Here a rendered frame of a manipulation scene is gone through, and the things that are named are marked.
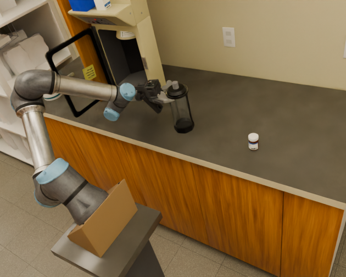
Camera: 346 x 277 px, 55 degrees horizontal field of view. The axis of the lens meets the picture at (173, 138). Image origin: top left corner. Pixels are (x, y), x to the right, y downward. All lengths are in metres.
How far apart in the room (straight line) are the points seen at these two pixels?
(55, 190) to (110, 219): 0.22
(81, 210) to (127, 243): 0.23
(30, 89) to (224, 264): 1.54
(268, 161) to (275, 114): 0.32
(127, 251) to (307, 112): 1.05
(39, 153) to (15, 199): 1.87
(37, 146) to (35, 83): 0.25
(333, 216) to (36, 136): 1.22
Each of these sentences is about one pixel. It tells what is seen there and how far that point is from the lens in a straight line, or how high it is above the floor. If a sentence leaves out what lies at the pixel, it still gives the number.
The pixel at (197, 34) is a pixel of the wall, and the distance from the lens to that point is 2.06.
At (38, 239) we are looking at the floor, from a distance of 2.82.
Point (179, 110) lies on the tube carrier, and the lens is 1.57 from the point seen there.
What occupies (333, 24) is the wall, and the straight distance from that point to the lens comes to 1.77.
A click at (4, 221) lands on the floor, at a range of 3.13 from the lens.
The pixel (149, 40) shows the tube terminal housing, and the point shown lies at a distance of 1.77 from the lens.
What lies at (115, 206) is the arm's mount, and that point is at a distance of 1.25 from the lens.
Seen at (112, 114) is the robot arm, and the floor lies 1.14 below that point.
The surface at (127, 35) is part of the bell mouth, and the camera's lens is 1.80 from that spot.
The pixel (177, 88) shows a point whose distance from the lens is 1.54.
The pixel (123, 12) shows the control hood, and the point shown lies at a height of 1.50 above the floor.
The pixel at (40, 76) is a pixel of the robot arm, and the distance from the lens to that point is 1.40.
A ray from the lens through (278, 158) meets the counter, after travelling 1.48.
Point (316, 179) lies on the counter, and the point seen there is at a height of 0.94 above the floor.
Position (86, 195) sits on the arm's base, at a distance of 1.21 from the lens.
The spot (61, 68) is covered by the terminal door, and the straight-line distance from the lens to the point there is 1.81.
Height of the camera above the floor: 1.99
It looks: 40 degrees down
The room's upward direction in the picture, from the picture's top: 14 degrees counter-clockwise
